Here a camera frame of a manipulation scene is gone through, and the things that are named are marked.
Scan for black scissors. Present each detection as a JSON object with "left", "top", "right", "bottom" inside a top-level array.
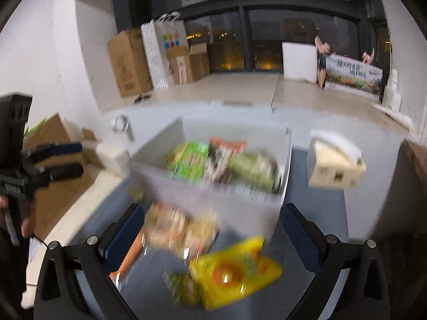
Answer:
[{"left": 133, "top": 95, "right": 151, "bottom": 104}]

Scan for green seaweed snack bag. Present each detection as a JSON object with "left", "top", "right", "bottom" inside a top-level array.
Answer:
[{"left": 166, "top": 141, "right": 208, "bottom": 181}]

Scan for tall brown cardboard box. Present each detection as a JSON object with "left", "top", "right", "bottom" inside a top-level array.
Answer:
[{"left": 107, "top": 28, "right": 153, "bottom": 97}]

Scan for white polka dot gift bag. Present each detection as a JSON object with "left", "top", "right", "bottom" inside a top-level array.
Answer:
[{"left": 140, "top": 12, "right": 189, "bottom": 90}]

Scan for open small cardboard box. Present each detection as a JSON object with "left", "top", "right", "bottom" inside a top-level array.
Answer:
[{"left": 167, "top": 43, "right": 211, "bottom": 85}]

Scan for brown cardboard box at left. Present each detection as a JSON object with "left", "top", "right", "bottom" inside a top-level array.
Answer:
[{"left": 23, "top": 113, "right": 93, "bottom": 239}]

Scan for clear tape roll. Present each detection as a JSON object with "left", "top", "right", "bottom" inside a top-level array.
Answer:
[{"left": 111, "top": 114, "right": 129, "bottom": 134}]

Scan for wooden side table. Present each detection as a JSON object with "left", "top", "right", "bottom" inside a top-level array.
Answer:
[{"left": 401, "top": 139, "right": 427, "bottom": 193}]

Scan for person's left hand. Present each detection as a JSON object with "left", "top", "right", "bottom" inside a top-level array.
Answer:
[{"left": 21, "top": 200, "right": 37, "bottom": 238}]

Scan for landscape printed banner board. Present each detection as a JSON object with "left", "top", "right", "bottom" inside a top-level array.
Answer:
[{"left": 325, "top": 54, "right": 383, "bottom": 96}]

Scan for rice cracker pack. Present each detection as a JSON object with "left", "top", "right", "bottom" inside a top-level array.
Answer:
[{"left": 141, "top": 202, "right": 219, "bottom": 261}]

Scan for white bottle by wall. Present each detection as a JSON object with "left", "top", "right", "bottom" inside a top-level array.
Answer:
[{"left": 382, "top": 69, "right": 402, "bottom": 112}]

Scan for yellow sunflower seed bag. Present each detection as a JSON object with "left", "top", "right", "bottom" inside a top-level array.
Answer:
[{"left": 189, "top": 235, "right": 282, "bottom": 311}]

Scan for beige tissue pack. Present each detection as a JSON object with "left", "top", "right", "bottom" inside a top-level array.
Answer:
[{"left": 306, "top": 129, "right": 366, "bottom": 190}]

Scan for beige orange snack packet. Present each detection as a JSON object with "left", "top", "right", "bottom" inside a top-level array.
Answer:
[{"left": 109, "top": 229, "right": 145, "bottom": 288}]

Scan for white foam board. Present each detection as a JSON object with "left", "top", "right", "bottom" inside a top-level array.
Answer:
[{"left": 282, "top": 42, "right": 318, "bottom": 84}]

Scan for white storage bin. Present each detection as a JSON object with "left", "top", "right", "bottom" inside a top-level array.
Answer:
[{"left": 129, "top": 118, "right": 292, "bottom": 241}]

